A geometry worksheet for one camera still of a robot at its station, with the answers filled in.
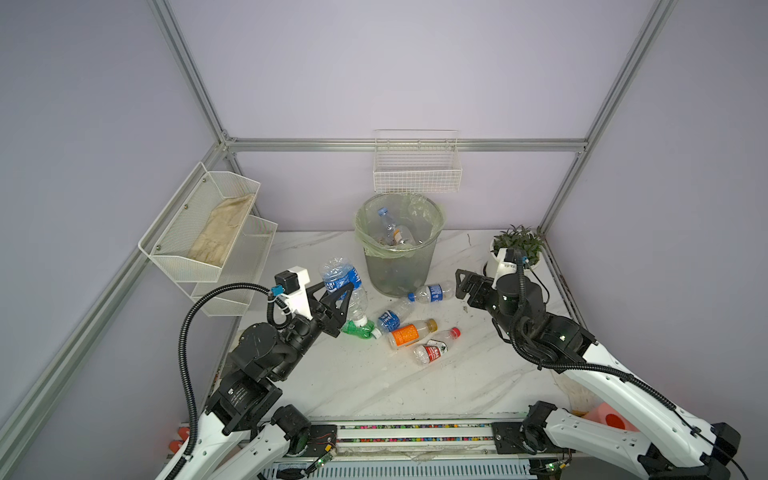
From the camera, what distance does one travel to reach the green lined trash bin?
82 cm

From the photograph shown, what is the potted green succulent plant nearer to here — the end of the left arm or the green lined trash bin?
the green lined trash bin

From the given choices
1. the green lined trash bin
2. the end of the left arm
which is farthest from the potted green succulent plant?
the end of the left arm

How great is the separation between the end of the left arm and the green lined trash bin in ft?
0.84

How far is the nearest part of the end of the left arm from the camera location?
0.51m
